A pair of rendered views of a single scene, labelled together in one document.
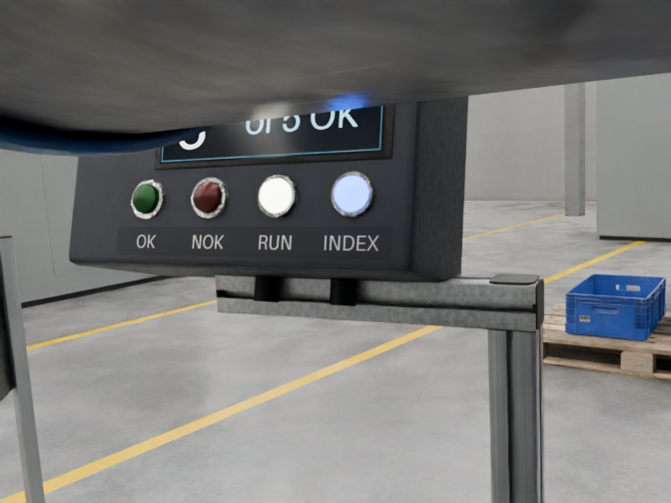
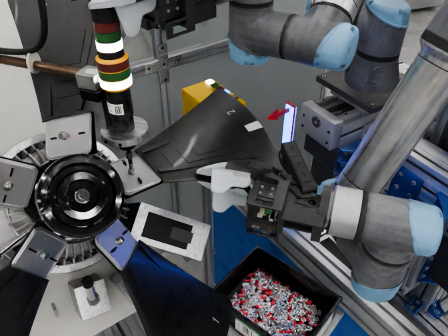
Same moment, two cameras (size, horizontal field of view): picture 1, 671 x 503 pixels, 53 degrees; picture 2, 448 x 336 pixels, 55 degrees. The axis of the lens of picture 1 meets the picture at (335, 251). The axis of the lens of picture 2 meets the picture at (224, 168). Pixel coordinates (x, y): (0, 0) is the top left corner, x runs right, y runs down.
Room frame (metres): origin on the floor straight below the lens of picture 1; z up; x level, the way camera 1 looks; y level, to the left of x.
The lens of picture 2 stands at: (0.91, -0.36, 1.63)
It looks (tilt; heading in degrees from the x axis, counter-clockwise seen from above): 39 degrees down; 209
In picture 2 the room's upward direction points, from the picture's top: straight up
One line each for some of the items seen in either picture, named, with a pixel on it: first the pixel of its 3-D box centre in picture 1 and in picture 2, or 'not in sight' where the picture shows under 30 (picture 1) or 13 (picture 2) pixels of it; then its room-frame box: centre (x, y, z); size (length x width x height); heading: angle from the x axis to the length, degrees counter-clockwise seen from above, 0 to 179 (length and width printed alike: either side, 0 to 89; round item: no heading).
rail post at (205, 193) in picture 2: not in sight; (211, 255); (0.05, -0.89, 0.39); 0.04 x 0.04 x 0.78; 64
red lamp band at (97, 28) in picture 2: not in sight; (106, 23); (0.52, -0.75, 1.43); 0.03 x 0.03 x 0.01
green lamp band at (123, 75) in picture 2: not in sight; (114, 70); (0.52, -0.75, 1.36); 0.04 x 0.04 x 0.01
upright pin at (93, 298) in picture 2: not in sight; (90, 290); (0.63, -0.78, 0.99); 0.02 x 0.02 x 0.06
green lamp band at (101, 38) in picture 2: not in sight; (107, 33); (0.52, -0.75, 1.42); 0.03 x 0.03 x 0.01
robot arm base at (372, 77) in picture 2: not in sight; (375, 65); (-0.28, -0.52, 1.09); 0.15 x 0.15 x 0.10
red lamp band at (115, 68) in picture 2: not in sight; (113, 61); (0.52, -0.75, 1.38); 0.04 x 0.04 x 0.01
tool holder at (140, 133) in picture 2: not in sight; (114, 105); (0.52, -0.76, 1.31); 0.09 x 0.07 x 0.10; 99
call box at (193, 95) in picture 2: not in sight; (213, 111); (0.06, -0.85, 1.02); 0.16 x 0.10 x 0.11; 64
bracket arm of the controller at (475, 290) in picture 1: (366, 295); not in sight; (0.47, -0.02, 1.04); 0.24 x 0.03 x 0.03; 64
